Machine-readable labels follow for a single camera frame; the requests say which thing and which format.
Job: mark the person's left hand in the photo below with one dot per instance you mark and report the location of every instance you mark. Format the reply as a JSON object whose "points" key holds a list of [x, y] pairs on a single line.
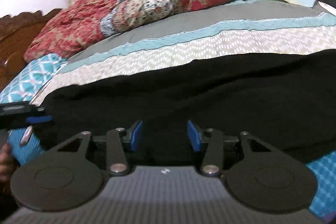
{"points": [[7, 166]]}

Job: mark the patterned bed sheet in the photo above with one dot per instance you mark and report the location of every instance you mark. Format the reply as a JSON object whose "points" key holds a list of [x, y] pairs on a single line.
{"points": [[77, 181]]}

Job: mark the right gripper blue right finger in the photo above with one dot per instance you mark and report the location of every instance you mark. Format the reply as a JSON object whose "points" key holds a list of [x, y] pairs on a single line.
{"points": [[200, 138]]}

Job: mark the black pants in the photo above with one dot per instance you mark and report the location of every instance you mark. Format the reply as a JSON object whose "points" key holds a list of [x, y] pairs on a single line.
{"points": [[287, 101]]}

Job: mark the red floral patchwork quilt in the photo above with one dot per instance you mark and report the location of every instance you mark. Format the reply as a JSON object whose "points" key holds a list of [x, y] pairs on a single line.
{"points": [[87, 22]]}

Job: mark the teal lattice pillow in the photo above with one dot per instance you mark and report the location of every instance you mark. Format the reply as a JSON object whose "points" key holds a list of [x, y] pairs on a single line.
{"points": [[32, 78]]}

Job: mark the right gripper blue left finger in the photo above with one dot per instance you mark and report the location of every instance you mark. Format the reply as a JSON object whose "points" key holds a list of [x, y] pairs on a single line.
{"points": [[123, 139]]}

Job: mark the carved wooden headboard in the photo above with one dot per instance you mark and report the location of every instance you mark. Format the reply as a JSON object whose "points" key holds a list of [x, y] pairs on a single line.
{"points": [[17, 33]]}

